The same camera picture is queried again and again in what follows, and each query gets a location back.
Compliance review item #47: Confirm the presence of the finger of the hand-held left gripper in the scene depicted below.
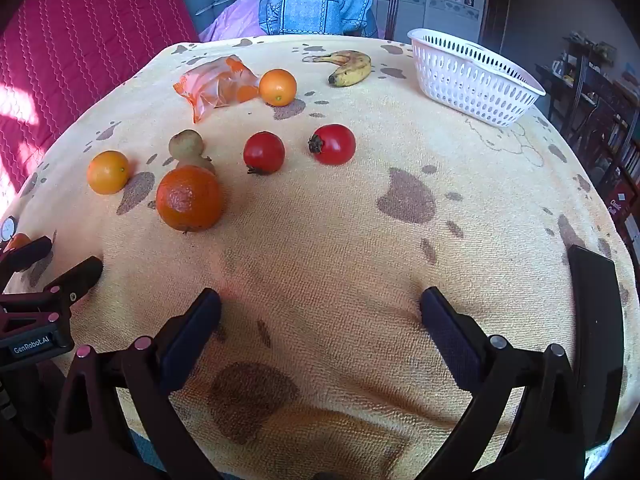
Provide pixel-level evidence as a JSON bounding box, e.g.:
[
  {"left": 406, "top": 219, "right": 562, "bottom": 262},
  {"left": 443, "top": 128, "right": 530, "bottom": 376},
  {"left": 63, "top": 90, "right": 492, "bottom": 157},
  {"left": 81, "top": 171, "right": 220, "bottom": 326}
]
[
  {"left": 0, "top": 236, "right": 54, "bottom": 286},
  {"left": 0, "top": 256, "right": 104, "bottom": 333}
]

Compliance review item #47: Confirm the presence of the orange plastic snack bag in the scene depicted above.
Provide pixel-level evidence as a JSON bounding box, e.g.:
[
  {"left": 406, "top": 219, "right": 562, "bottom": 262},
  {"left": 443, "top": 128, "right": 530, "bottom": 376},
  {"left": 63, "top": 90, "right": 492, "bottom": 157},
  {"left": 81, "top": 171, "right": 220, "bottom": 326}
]
[{"left": 173, "top": 56, "right": 261, "bottom": 124}]

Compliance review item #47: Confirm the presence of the black rectangular device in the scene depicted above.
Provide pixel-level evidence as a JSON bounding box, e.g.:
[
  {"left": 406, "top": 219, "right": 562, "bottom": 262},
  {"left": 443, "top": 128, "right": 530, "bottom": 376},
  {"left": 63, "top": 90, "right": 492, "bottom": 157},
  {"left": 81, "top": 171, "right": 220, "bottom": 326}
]
[{"left": 567, "top": 245, "right": 626, "bottom": 451}]

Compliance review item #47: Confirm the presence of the dark wooden chair with slats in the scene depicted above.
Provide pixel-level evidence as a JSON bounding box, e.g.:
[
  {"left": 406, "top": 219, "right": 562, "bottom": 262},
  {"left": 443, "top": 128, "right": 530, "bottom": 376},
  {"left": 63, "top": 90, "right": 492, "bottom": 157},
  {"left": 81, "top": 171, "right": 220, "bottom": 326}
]
[{"left": 385, "top": 0, "right": 402, "bottom": 41}]

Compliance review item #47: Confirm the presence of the dark side table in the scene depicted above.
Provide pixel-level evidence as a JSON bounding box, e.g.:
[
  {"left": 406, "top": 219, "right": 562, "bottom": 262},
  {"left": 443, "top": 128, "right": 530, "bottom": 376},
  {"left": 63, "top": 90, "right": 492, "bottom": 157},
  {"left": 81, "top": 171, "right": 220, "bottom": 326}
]
[{"left": 535, "top": 62, "right": 576, "bottom": 121}]

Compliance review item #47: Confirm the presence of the small orange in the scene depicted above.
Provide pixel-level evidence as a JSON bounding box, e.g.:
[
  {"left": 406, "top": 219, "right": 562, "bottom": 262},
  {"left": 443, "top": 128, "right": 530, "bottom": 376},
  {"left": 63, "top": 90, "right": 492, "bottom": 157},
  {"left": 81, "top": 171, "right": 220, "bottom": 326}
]
[
  {"left": 259, "top": 69, "right": 297, "bottom": 107},
  {"left": 87, "top": 150, "right": 130, "bottom": 195}
]

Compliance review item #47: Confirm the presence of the red tomato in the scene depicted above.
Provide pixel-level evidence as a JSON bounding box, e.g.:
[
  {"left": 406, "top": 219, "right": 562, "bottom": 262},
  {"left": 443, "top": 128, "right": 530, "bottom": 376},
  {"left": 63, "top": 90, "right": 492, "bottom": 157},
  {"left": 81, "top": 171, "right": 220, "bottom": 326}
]
[
  {"left": 308, "top": 124, "right": 357, "bottom": 166},
  {"left": 243, "top": 131, "right": 286, "bottom": 176}
]

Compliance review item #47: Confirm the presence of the dark wooden chair carved back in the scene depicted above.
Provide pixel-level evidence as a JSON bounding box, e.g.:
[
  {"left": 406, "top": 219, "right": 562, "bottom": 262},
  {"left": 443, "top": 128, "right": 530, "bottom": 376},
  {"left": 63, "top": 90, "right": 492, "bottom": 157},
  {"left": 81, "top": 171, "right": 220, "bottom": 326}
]
[{"left": 567, "top": 55, "right": 640, "bottom": 196}]

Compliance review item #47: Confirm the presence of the pink blanket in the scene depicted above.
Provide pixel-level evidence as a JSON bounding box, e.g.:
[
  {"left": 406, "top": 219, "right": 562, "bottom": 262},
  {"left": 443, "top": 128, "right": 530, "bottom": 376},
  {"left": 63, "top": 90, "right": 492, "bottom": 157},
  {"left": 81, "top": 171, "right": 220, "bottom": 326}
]
[{"left": 199, "top": 0, "right": 263, "bottom": 43}]

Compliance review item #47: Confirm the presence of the bookshelf with books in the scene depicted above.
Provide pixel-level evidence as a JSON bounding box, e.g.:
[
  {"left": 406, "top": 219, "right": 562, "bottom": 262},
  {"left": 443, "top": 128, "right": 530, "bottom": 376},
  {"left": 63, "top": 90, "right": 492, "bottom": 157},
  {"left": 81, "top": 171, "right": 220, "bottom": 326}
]
[{"left": 595, "top": 35, "right": 640, "bottom": 241}]

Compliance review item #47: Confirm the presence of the grey padded cushion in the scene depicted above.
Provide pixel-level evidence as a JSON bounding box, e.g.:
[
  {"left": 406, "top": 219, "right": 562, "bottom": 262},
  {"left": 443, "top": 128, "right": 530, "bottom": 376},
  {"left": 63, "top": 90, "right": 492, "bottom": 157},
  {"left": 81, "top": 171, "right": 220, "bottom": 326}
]
[{"left": 181, "top": 0, "right": 261, "bottom": 31}]

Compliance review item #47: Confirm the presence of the yellow banana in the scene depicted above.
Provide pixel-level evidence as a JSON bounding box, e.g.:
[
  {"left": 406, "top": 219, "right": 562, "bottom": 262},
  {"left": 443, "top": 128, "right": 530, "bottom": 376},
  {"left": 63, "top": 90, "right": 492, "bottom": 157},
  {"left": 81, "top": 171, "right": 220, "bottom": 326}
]
[{"left": 312, "top": 50, "right": 373, "bottom": 88}]

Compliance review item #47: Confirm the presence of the red box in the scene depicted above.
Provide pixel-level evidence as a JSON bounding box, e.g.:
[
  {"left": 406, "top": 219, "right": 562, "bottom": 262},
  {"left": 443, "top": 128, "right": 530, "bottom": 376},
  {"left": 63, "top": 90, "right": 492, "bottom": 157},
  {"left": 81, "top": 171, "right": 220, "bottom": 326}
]
[{"left": 607, "top": 180, "right": 640, "bottom": 223}]

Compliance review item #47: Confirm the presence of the white plastic basket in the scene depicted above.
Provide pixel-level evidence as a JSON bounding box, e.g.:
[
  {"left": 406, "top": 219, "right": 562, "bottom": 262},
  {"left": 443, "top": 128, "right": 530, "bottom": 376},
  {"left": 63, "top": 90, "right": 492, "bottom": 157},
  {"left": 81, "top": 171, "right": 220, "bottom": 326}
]
[{"left": 407, "top": 28, "right": 547, "bottom": 127}]

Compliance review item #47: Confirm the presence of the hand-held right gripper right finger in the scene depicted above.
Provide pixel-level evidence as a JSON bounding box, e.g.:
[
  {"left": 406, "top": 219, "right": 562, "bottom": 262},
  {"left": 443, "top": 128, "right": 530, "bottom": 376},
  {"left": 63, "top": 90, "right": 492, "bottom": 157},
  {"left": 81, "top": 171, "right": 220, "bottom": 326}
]
[{"left": 419, "top": 287, "right": 586, "bottom": 480}]

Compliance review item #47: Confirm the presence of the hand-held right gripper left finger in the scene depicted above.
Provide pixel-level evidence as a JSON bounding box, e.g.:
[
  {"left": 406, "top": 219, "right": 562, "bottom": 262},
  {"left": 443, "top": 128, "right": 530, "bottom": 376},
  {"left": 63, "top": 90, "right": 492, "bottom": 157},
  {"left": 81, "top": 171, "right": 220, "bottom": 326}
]
[{"left": 52, "top": 287, "right": 223, "bottom": 480}]

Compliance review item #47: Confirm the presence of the red quilted bedspread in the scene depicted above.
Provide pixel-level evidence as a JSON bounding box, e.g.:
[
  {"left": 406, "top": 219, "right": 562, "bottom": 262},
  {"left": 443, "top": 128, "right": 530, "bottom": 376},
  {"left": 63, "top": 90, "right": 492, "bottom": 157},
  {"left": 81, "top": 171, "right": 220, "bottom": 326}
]
[{"left": 0, "top": 0, "right": 201, "bottom": 226}]

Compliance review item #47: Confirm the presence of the brown wooden door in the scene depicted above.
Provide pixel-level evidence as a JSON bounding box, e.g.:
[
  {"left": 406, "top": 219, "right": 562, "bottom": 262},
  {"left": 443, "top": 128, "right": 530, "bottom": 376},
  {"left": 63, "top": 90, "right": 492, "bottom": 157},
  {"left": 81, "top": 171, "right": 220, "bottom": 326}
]
[{"left": 480, "top": 0, "right": 526, "bottom": 51}]

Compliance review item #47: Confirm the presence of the blue checked pillow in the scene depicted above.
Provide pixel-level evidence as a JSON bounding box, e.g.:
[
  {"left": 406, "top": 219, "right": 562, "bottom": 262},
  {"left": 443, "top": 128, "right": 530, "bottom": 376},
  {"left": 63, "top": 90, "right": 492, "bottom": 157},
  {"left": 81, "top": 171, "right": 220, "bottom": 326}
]
[{"left": 257, "top": 0, "right": 379, "bottom": 38}]

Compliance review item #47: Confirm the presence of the yellow paw print towel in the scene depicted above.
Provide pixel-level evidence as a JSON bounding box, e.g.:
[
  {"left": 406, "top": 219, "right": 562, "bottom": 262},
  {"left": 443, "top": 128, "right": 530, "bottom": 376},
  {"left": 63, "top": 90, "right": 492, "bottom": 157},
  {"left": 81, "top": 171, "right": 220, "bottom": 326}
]
[{"left": 0, "top": 35, "right": 636, "bottom": 480}]

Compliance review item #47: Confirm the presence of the large orange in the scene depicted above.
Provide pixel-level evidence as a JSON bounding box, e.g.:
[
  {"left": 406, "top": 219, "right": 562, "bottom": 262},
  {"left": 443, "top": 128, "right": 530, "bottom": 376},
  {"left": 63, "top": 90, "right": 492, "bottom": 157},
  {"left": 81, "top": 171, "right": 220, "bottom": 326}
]
[{"left": 155, "top": 166, "right": 224, "bottom": 233}]

